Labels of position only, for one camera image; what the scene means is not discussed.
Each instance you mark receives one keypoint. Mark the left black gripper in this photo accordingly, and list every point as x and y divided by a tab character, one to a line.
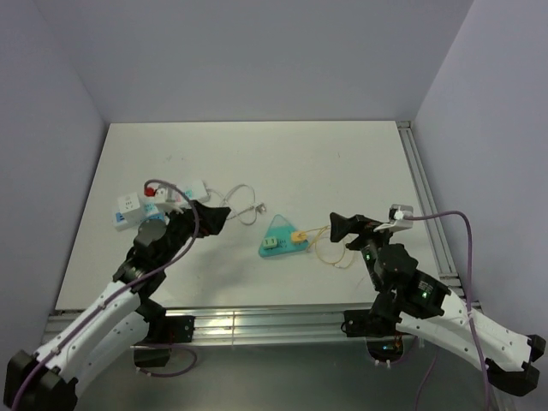
211	219

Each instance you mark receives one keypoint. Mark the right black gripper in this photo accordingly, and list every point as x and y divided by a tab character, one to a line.
357	223

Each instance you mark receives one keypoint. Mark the yellow charger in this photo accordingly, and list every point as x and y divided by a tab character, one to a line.
298	237

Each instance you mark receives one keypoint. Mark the teal triangular socket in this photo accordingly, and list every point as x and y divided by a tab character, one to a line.
281	228

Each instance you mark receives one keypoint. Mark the white cube socket adapter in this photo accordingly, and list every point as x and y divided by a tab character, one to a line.
130	206

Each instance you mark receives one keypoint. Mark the green charger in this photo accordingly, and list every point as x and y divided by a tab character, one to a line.
269	242

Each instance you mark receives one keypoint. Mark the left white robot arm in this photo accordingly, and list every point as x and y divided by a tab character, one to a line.
54	375

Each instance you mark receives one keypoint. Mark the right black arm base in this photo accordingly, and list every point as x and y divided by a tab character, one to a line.
385	344

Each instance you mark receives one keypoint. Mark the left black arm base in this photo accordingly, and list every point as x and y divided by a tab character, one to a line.
165	338

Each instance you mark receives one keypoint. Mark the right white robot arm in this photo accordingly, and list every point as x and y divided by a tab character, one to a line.
506	357

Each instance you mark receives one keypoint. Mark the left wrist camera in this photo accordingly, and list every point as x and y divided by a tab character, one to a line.
164	198

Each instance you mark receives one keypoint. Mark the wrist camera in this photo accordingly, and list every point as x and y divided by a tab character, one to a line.
164	198
399	219

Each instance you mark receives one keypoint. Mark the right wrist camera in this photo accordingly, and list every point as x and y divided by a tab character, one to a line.
399	219

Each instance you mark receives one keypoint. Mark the aluminium front rail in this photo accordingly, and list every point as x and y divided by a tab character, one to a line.
270	325

